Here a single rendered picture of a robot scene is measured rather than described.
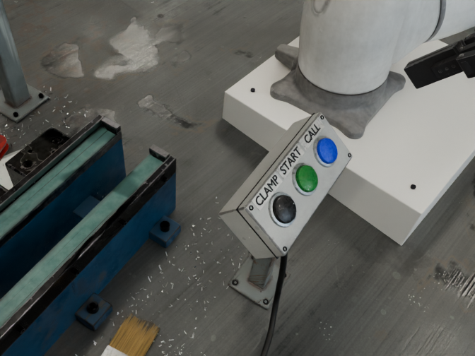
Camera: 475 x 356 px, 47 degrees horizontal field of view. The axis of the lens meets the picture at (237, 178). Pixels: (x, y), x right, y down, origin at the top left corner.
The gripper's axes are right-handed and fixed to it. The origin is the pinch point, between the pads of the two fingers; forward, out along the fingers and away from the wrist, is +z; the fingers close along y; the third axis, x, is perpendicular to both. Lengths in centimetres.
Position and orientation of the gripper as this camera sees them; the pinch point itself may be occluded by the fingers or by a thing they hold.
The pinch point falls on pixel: (437, 65)
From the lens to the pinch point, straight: 66.2
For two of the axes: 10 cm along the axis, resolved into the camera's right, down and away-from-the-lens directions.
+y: -5.4, 6.4, -5.5
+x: 6.1, 7.5, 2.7
